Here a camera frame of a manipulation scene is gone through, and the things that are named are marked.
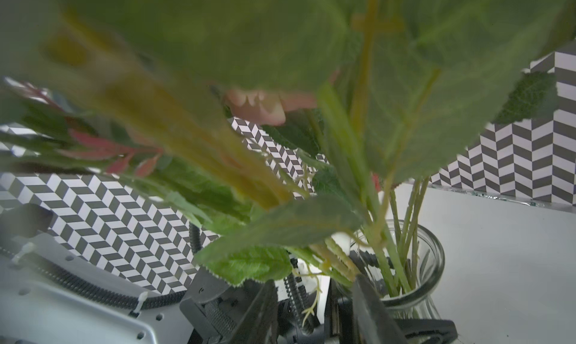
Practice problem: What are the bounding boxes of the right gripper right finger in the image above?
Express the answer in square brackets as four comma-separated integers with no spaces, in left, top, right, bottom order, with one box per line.
[352,276,407,344]

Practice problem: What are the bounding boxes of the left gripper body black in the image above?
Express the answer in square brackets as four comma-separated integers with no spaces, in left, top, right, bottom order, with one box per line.
[179,267,325,344]

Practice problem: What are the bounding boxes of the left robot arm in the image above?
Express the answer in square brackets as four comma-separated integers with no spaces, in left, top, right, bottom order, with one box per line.
[1,204,260,343]

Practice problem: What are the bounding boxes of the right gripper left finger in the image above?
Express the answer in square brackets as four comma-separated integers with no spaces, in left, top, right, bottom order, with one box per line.
[224,280,278,343]

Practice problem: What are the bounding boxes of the clear glass vase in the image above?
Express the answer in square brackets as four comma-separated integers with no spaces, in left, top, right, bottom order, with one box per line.
[326,220,446,319]

